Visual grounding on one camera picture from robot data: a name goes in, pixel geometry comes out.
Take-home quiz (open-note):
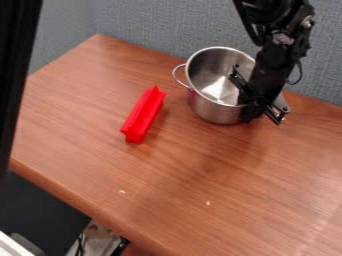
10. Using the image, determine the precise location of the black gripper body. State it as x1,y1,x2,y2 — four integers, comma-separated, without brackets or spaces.
229,64,290,125

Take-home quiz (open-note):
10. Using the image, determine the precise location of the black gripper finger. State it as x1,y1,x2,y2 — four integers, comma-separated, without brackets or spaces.
241,100,265,123
238,85,251,105

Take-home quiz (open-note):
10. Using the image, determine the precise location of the stainless steel pot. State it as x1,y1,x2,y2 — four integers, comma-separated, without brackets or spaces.
172,46,255,125

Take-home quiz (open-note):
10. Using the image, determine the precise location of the red block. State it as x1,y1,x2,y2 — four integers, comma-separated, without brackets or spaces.
120,86,166,144

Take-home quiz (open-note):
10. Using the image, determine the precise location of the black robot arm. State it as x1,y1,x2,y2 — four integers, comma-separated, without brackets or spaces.
229,0,315,124

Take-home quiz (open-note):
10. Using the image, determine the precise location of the white object at corner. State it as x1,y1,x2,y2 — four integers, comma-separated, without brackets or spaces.
0,231,35,256

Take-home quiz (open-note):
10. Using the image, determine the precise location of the black vertical foreground bar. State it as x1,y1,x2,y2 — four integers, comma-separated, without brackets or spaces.
0,0,43,175

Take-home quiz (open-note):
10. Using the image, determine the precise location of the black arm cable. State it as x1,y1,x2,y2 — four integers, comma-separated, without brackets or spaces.
285,59,305,86

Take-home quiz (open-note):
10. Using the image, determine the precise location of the white table leg frame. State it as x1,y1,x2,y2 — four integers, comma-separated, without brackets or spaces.
66,220,130,256

